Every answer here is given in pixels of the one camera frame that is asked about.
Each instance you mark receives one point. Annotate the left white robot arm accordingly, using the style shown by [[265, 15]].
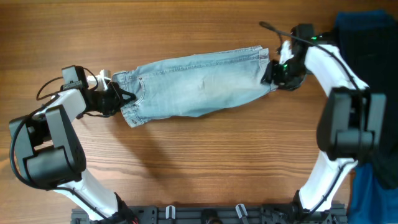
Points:
[[46, 154]]

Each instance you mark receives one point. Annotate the light blue denim shorts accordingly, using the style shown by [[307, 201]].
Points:
[[194, 85]]

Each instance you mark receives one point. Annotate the blue cloth bottom right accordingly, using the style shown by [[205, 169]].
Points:
[[370, 202]]

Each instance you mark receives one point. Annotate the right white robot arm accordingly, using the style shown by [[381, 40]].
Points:
[[349, 129]]

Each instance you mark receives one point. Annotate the dark clothes pile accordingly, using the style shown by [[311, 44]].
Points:
[[368, 44]]

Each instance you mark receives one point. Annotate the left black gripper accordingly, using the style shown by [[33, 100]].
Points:
[[117, 95]]

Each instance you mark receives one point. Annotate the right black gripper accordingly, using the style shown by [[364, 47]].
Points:
[[271, 74]]

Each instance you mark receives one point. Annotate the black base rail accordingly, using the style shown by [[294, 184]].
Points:
[[265, 214]]

